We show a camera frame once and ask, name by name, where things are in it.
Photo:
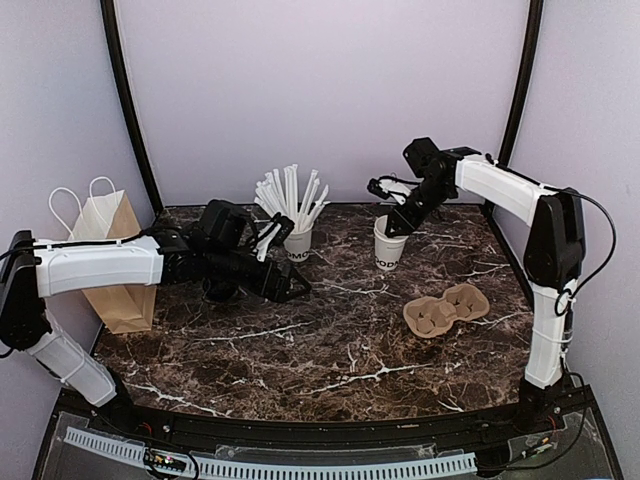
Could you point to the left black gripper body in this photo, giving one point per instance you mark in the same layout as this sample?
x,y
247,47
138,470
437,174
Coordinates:
x,y
223,266

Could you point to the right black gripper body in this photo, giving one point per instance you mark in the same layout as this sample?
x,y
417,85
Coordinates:
x,y
431,196

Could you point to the white paper coffee cup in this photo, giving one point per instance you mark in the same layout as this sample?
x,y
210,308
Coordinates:
x,y
388,250

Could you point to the black plastic cup lid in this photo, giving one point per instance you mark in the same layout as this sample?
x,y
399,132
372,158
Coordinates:
x,y
216,291

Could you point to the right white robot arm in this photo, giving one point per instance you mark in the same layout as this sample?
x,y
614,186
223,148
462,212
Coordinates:
x,y
552,261

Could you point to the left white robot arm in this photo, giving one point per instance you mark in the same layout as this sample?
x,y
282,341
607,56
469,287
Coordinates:
x,y
33,271

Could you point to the white cup holding straws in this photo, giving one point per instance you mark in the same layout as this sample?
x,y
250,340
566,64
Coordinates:
x,y
298,243

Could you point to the bundle of wrapped white straws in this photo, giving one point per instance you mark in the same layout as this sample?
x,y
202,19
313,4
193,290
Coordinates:
x,y
282,192

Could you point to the cardboard cup carrier tray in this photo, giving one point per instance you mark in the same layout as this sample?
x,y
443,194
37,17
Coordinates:
x,y
429,317

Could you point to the brown paper bag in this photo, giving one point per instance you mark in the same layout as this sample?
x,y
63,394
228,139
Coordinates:
x,y
116,282

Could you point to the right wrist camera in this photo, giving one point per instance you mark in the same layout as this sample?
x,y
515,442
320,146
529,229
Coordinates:
x,y
388,187

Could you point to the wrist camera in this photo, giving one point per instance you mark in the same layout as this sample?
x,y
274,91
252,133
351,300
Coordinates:
x,y
388,187
274,234

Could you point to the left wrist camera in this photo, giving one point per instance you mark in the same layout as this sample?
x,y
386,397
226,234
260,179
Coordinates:
x,y
274,234

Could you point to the white cable duct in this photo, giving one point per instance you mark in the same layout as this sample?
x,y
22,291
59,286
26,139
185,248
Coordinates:
x,y
261,463

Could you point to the right black frame post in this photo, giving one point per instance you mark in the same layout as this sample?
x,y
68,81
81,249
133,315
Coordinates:
x,y
525,70

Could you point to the black frame post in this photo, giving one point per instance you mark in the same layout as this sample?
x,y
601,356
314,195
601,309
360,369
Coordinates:
x,y
525,70
123,88

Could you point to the black front rail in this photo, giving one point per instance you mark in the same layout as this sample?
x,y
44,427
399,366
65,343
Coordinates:
x,y
482,428

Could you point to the left black frame post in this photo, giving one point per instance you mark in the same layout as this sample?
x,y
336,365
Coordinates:
x,y
123,88

